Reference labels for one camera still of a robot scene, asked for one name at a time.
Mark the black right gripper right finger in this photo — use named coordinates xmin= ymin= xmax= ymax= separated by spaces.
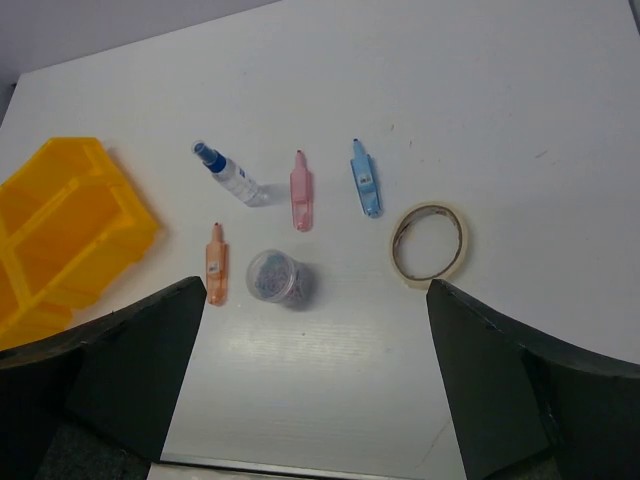
xmin=426 ymin=280 xmax=639 ymax=479

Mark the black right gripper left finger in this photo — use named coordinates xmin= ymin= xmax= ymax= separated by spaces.
xmin=1 ymin=276 xmax=206 ymax=479

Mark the orange highlighter pen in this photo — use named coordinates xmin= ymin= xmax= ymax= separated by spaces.
xmin=205 ymin=223 xmax=228 ymax=306

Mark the pink highlighter pen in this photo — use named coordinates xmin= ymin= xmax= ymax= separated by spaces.
xmin=290 ymin=150 xmax=313 ymax=232

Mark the yellow compartment bin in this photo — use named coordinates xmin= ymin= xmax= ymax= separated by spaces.
xmin=1 ymin=137 xmax=159 ymax=349

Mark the blue highlighter pen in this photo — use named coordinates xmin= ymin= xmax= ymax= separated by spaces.
xmin=350 ymin=138 xmax=382 ymax=218

